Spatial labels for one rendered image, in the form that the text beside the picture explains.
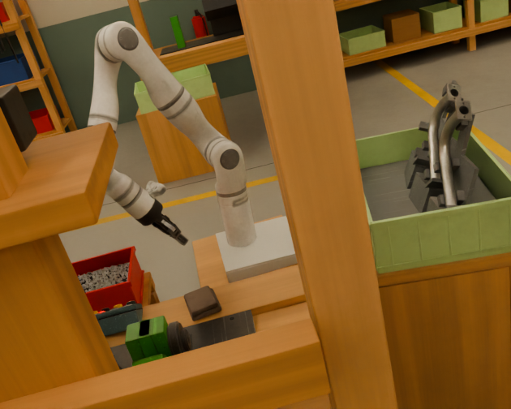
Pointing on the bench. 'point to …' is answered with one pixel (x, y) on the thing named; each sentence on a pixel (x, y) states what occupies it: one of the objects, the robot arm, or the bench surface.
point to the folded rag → (202, 303)
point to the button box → (119, 318)
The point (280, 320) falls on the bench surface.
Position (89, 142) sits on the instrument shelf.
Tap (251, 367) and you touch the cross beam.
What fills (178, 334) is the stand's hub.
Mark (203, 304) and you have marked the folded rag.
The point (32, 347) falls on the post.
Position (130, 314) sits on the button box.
